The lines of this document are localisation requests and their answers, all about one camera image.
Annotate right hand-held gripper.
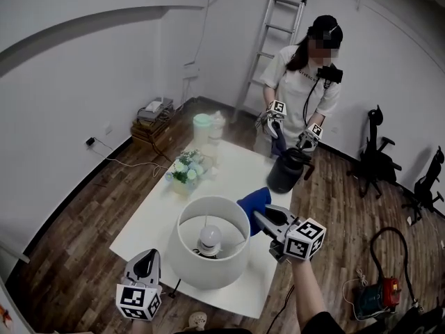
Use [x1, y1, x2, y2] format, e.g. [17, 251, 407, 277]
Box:
[252, 204, 327, 265]

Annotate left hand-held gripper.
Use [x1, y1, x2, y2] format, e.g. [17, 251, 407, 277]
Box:
[115, 248, 163, 322]

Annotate blue cloth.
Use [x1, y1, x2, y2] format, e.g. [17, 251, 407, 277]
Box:
[236, 186, 273, 237]

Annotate white table lamp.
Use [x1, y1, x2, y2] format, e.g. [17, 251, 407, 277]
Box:
[166, 196, 251, 290]

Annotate person's left forearm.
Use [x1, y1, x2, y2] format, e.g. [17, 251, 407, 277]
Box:
[131, 318, 154, 334]

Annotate person's right forearm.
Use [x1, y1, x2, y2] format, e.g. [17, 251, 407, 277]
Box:
[290, 257, 337, 326]

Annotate black kettle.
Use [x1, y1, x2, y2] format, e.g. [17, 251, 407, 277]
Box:
[266, 147, 314, 194]

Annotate white table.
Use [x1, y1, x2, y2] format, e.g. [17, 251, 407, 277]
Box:
[108, 139, 296, 319]

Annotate person's beige shoe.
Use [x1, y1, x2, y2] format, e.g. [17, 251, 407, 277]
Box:
[188, 311, 209, 332]

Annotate dark grey cloth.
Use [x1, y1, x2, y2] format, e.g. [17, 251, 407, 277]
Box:
[270, 122, 288, 159]

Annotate beige cup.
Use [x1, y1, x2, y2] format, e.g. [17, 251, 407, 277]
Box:
[200, 143, 220, 168]

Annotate white flowers in vase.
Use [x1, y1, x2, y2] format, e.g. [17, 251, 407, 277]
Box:
[165, 150, 209, 198]

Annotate clear glass jar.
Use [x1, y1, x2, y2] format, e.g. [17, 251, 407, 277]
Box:
[208, 111, 227, 142]

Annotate person's black clothing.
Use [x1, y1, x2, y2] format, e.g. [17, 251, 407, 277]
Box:
[180, 310, 346, 334]

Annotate green lidded jar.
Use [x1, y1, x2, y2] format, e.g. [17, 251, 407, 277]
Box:
[192, 113, 213, 149]

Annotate black office chair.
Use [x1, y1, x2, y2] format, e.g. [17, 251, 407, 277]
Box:
[401, 146, 445, 222]
[346, 104, 403, 198]

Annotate red and teal vacuum cleaner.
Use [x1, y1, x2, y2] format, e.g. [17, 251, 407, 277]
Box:
[353, 227, 423, 322]

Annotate stack of wooden crates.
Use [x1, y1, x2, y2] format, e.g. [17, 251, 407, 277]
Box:
[131, 108, 175, 149]

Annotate grey device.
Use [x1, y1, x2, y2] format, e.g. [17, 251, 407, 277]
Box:
[137, 97, 174, 123]

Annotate aluminium ladder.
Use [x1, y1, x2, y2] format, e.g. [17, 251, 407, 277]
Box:
[236, 0, 309, 118]

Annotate black floor cable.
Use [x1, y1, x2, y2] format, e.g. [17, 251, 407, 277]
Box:
[267, 285, 296, 334]

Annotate white vacuum cable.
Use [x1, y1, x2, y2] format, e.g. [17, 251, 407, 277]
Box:
[342, 268, 370, 313]

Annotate thin adapter cable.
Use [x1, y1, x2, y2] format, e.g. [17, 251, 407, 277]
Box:
[93, 139, 171, 180]

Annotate thin wall cable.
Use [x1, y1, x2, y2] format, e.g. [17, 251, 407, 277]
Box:
[193, 0, 213, 66]

